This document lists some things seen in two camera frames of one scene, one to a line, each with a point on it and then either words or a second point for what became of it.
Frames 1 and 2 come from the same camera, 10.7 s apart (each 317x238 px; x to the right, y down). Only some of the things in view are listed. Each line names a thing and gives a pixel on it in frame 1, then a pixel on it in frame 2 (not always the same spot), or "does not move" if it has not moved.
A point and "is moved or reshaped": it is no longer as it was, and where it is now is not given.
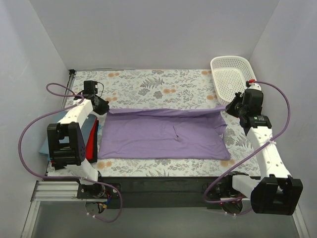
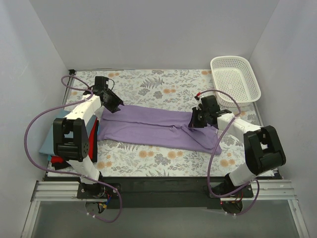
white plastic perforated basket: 230,74 does not move
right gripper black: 232,106 to 198,119
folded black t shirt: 94,157 does not move
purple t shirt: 181,133 is moved or reshaped
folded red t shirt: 89,148 does not move
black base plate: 154,193 does not move
